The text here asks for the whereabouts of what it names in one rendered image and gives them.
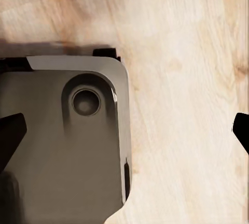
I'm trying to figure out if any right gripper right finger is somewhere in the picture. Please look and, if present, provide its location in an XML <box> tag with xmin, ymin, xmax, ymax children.
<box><xmin>232</xmin><ymin>113</ymin><xmax>249</xmax><ymax>154</ymax></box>

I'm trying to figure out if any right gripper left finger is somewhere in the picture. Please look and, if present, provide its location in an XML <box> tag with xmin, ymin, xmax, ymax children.
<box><xmin>0</xmin><ymin>113</ymin><xmax>27</xmax><ymax>175</ymax></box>

